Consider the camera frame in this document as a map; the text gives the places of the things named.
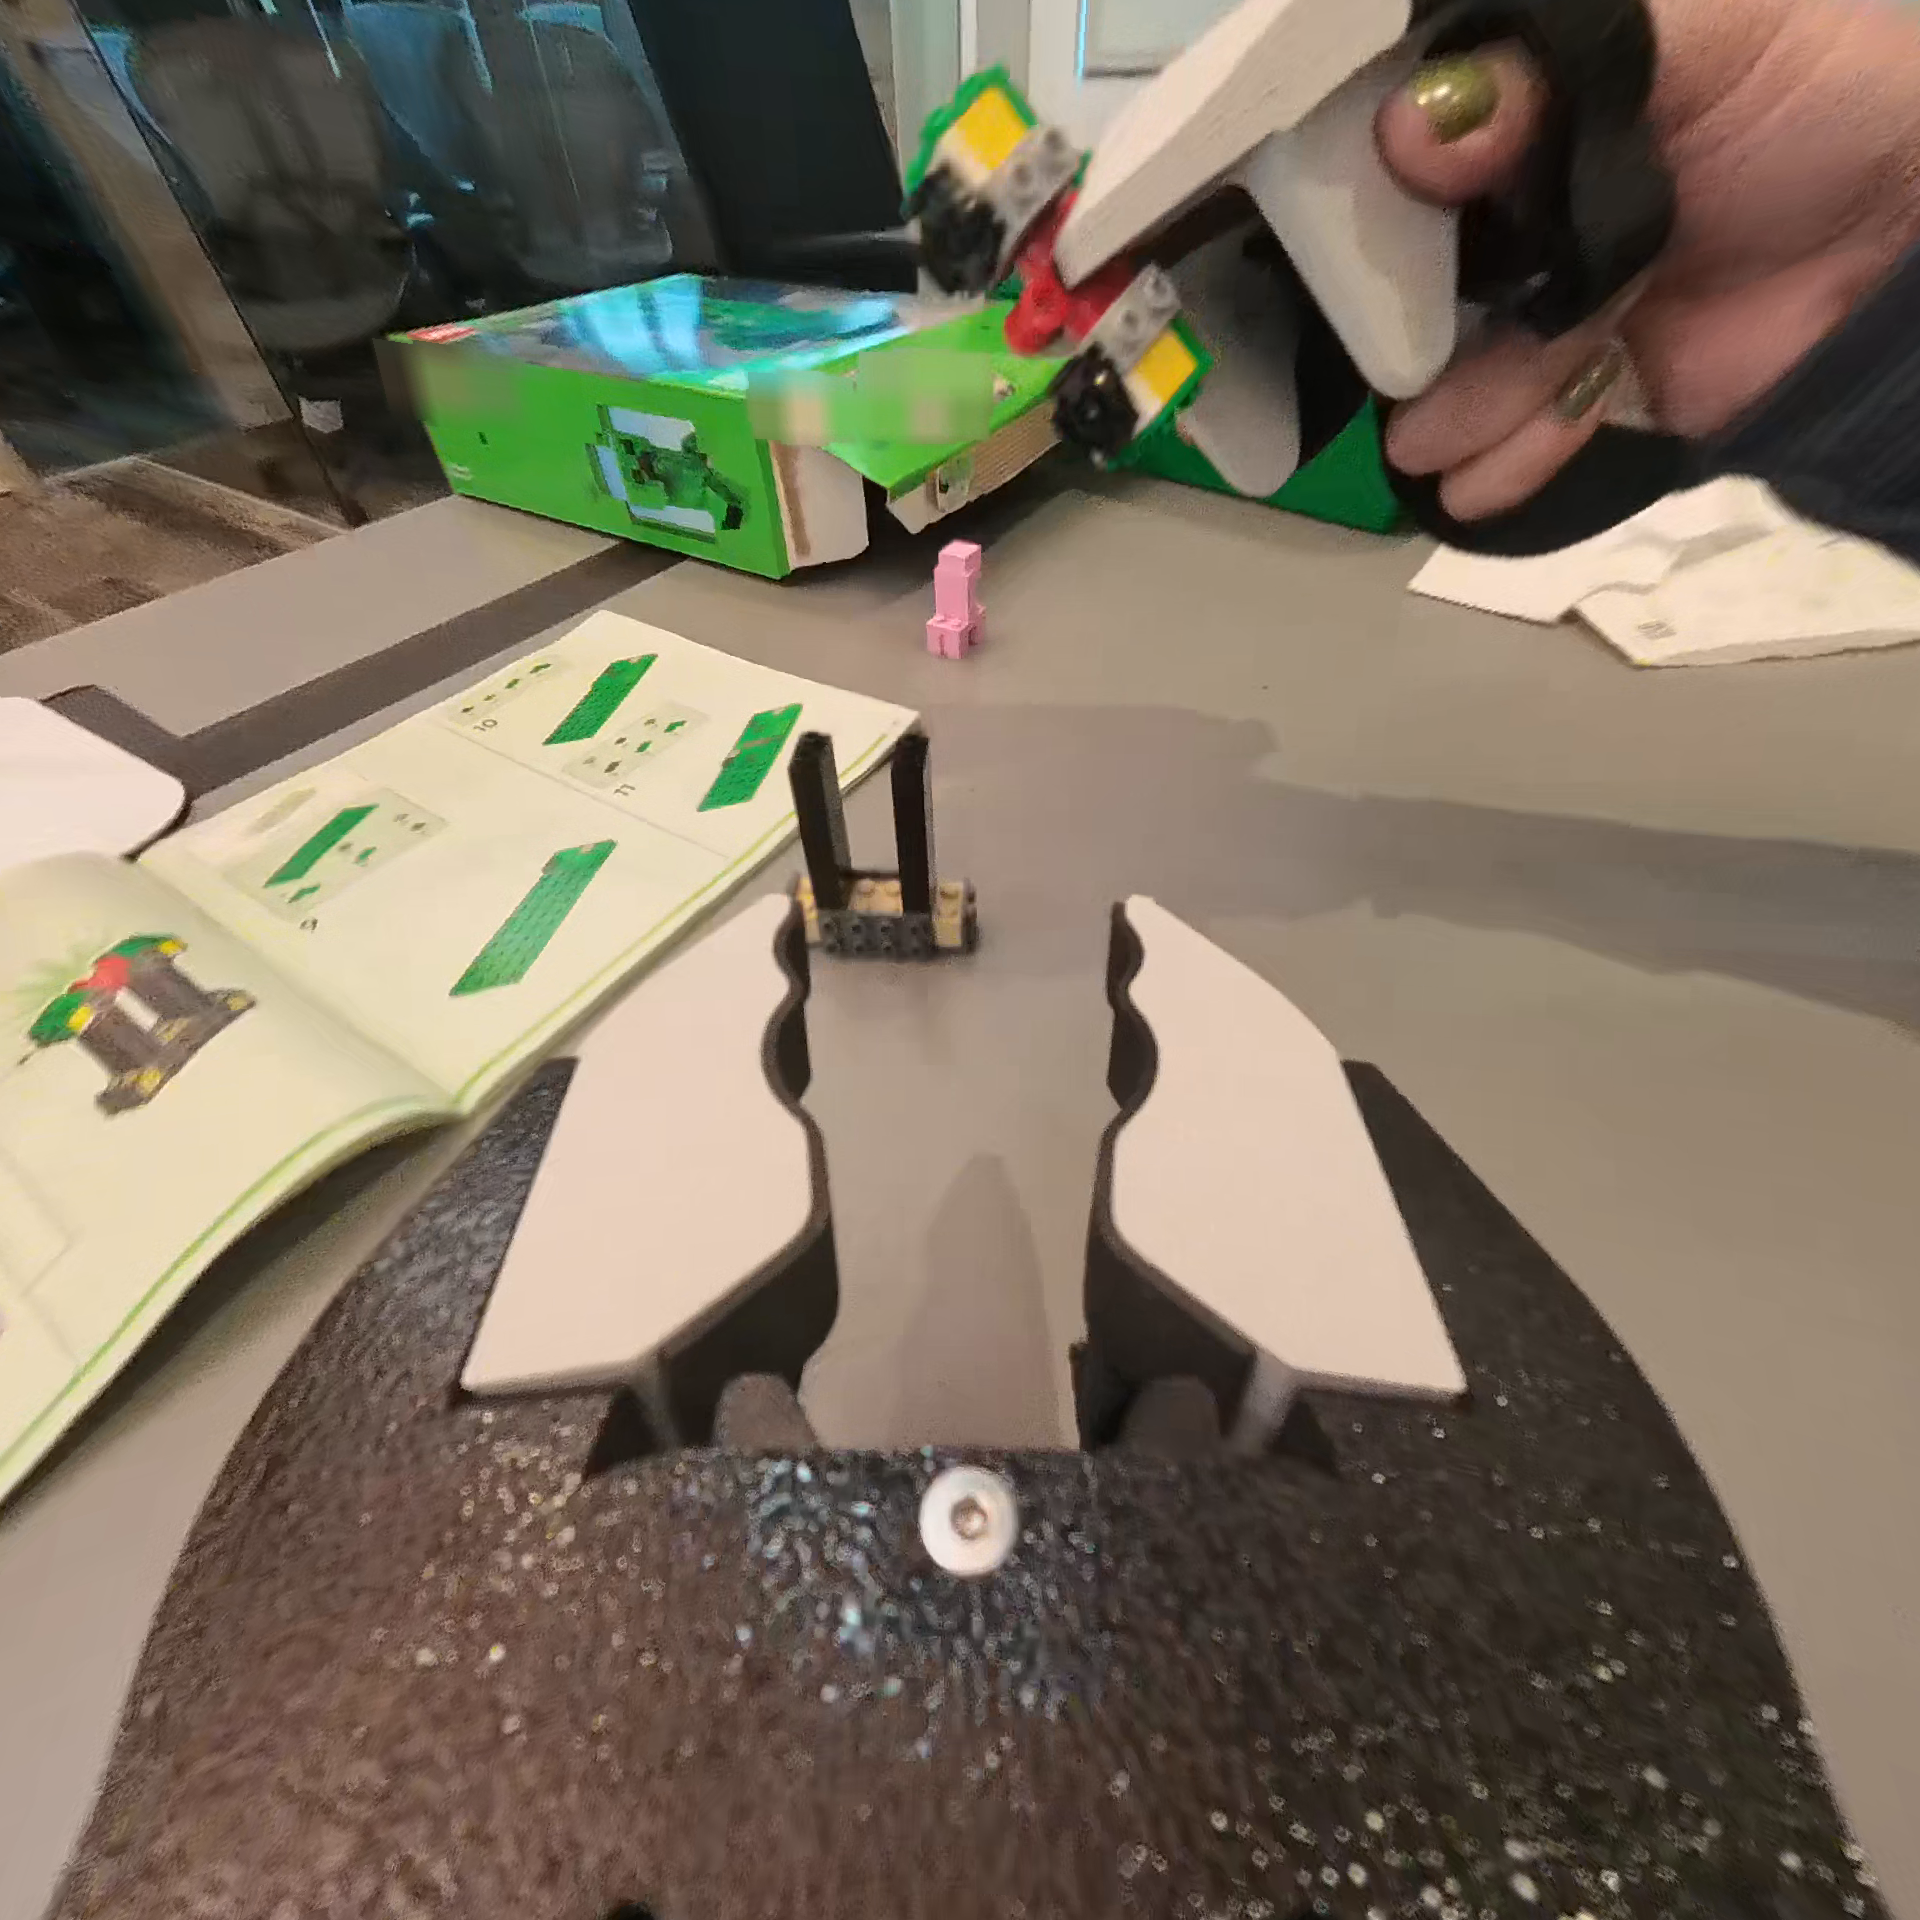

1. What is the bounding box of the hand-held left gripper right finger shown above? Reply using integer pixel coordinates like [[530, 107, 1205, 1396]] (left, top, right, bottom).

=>
[[1084, 896, 1469, 1455]]

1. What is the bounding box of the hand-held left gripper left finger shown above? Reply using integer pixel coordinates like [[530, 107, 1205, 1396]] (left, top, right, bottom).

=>
[[457, 891, 837, 1449]]

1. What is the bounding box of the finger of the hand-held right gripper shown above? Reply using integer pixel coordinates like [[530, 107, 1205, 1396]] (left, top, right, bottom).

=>
[[1182, 224, 1389, 500], [1054, 0, 1414, 290]]

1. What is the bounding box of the green red black brick assembly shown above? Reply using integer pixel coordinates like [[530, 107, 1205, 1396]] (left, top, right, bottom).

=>
[[896, 66, 1214, 472]]

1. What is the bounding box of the black brick frame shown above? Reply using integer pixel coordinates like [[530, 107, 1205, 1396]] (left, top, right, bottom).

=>
[[787, 731, 986, 963]]

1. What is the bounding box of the person's right forearm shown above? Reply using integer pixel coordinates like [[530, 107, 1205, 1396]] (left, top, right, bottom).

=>
[[1696, 285, 1920, 572]]

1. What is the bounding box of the grey desk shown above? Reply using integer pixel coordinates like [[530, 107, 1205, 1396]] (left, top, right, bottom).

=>
[[0, 450, 1920, 1920]]

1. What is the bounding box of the person's right hand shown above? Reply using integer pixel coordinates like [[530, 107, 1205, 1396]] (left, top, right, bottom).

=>
[[1377, 0, 1920, 521]]

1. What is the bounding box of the green flat plate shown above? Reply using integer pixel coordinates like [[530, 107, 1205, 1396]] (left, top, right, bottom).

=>
[[1118, 392, 1409, 537]]

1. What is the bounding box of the green building instruction booklet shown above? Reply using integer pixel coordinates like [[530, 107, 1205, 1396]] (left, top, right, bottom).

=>
[[0, 608, 922, 1501]]

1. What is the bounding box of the pink brick pig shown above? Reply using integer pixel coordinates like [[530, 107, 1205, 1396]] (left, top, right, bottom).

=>
[[926, 545, 993, 658]]

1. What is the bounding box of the black upright panel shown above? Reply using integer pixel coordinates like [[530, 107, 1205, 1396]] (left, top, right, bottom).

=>
[[630, 0, 963, 295]]

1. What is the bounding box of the white printed paper sheet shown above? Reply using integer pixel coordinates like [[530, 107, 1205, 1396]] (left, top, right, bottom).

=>
[[1410, 480, 1920, 669]]

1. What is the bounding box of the green cardboard toy box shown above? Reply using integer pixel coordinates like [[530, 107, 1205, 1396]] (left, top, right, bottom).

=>
[[374, 275, 1056, 584]]

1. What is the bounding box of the dark office chair behind glass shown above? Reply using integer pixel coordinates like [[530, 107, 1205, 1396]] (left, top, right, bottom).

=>
[[134, 17, 422, 401]]

